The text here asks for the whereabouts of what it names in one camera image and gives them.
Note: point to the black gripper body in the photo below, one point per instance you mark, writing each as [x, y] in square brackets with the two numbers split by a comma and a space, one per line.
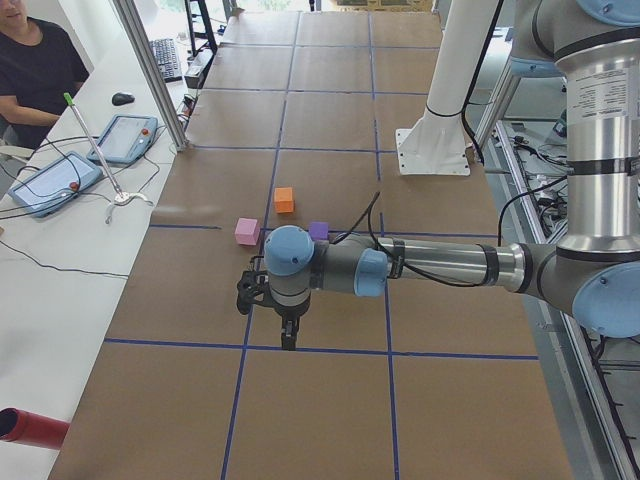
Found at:
[289, 313]

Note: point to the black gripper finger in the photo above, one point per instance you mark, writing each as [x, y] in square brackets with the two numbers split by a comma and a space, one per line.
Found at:
[294, 333]
[286, 339]

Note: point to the orange foam cube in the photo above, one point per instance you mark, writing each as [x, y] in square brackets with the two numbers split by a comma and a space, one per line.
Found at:
[284, 201]

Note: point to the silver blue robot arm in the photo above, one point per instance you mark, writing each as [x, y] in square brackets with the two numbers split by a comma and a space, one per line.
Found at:
[592, 273]

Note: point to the purple foam cube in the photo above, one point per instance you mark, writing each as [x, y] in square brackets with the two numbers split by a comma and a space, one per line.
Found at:
[319, 230]

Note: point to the pink foam cube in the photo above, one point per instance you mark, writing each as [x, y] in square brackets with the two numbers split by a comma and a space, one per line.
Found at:
[247, 231]

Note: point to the silver rod green tip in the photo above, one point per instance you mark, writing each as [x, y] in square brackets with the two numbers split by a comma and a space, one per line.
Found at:
[121, 198]

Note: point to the far blue teach pendant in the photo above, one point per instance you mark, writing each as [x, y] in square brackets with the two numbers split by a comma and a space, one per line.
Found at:
[126, 138]

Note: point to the blue teach pendant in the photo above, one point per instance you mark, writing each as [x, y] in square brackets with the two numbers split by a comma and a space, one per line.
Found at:
[53, 186]
[126, 138]

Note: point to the near blue teach pendant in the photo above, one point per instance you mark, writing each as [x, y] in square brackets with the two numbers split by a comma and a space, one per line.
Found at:
[53, 186]

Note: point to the black computer mouse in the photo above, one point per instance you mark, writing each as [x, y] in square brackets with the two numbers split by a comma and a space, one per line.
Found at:
[122, 98]

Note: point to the red tube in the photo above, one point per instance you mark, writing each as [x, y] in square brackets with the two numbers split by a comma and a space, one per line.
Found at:
[27, 428]

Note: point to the black keyboard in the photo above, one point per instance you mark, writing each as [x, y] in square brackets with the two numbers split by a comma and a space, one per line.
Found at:
[167, 59]

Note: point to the person in black shirt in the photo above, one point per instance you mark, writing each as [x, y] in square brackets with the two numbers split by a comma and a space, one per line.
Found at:
[39, 65]

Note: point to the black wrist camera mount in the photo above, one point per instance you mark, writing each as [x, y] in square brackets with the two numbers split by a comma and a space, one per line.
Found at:
[253, 288]

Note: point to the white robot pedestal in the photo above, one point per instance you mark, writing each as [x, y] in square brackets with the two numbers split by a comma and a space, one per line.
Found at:
[436, 144]

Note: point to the aluminium frame post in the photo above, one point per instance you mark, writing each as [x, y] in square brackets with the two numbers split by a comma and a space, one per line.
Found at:
[134, 28]

